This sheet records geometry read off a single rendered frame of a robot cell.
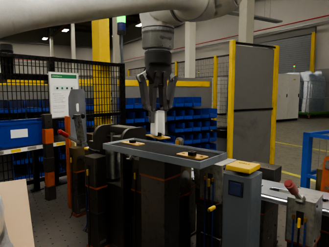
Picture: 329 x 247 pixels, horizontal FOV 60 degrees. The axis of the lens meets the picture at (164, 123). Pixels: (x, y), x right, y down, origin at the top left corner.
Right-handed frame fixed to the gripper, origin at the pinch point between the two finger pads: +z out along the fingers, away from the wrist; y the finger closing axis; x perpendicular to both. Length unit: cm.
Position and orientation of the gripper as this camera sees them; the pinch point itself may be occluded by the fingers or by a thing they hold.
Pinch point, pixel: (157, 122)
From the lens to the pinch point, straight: 82.2
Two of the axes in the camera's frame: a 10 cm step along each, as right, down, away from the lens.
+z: -0.1, 9.9, 1.1
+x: -5.5, -1.0, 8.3
